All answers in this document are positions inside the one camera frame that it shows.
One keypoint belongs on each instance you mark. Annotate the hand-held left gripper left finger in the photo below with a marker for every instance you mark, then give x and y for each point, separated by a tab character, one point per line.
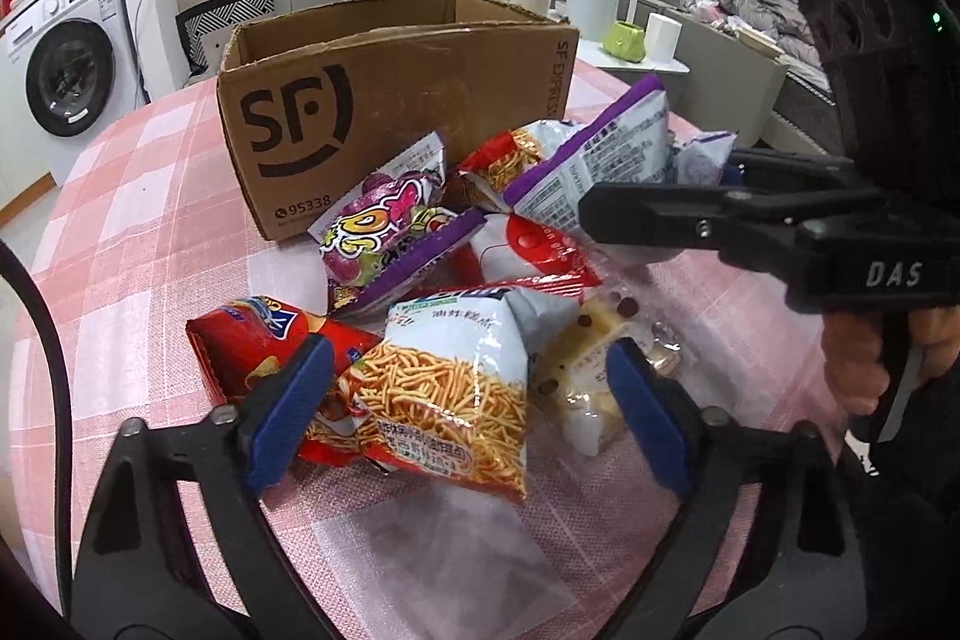
289	415

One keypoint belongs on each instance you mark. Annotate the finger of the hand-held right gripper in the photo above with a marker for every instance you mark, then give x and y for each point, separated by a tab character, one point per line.
660	220
795	175

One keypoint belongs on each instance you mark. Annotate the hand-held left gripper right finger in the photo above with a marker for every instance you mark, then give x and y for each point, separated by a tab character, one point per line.
645	415

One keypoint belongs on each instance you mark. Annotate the small purple snack packet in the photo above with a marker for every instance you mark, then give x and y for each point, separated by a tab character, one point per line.
701	160

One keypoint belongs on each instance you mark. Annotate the clear bread packet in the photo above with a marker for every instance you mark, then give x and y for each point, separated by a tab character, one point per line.
577	370

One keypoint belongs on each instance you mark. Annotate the red chip bag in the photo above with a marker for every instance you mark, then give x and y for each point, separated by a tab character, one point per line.
255	340

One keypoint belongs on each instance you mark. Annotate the white bag with purple edges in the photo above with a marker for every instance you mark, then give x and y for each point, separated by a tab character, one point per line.
600	160

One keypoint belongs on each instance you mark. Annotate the red and white snack packet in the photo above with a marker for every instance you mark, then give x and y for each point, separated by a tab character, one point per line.
540	242

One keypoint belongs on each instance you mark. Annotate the large fried noodle snack bag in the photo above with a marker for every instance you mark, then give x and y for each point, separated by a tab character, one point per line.
450	400

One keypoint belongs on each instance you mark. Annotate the red fried noodle snack bag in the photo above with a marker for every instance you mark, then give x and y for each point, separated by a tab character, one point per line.
510	153

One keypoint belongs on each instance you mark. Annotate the brown cardboard box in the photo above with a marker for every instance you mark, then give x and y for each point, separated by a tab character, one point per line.
390	78

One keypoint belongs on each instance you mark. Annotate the person's right forearm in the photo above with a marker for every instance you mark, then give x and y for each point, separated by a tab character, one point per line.
915	520

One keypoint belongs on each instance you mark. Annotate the person's right hand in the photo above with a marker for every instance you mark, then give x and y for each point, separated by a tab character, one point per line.
847	362

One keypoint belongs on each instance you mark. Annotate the white side table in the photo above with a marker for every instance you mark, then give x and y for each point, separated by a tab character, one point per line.
660	72

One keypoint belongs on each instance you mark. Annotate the grey down jacket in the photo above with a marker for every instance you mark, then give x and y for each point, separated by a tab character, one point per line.
750	10

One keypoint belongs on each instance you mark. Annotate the green cup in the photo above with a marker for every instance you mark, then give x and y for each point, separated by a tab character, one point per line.
624	44

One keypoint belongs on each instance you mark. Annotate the white paper roll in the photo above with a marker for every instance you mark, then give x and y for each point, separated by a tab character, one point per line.
662	40

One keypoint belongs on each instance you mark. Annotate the pink plaid tablecloth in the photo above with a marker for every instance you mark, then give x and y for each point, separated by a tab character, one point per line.
150	220

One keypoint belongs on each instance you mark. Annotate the white washing machine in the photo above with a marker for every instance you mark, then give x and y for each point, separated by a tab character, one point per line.
67	70

